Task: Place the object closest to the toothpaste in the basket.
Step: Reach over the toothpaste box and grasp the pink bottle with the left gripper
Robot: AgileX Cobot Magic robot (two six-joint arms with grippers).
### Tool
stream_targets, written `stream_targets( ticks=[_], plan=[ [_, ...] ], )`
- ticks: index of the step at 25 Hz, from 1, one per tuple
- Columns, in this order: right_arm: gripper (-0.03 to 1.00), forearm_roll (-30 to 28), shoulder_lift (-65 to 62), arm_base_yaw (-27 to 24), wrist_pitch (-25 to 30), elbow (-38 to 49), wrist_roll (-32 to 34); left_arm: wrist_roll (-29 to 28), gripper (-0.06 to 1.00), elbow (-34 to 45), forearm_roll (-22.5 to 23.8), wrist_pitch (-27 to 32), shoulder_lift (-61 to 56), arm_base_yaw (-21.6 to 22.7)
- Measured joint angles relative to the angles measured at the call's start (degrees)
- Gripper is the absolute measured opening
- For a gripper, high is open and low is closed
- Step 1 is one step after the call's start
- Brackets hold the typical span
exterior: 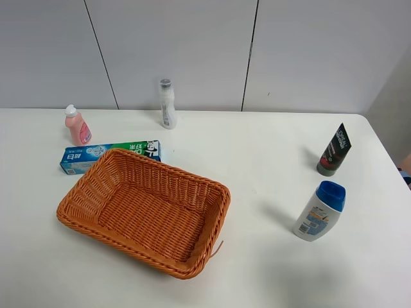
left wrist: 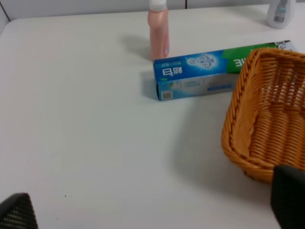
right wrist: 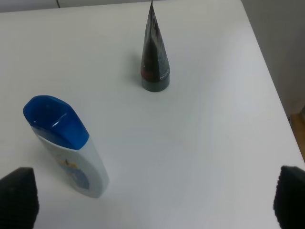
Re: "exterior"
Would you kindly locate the white bottle blue cap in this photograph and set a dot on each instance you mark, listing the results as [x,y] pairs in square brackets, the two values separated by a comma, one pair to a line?
[322,211]

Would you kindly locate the blue object at edge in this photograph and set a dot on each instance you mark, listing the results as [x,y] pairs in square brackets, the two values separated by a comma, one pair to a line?
[406,177]

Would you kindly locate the white bottle grey cap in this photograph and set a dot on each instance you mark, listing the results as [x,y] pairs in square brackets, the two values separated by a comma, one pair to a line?
[167,99]

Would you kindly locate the orange wicker basket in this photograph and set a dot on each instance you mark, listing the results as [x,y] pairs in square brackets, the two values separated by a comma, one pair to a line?
[161,215]

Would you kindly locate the green blue toothpaste box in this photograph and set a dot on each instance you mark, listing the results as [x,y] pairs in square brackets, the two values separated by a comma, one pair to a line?
[77,160]

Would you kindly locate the pink bottle white cap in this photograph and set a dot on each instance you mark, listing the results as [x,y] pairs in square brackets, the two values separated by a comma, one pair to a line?
[79,130]

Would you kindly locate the black red cosmetic tube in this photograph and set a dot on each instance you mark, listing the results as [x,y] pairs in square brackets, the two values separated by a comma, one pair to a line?
[335,153]

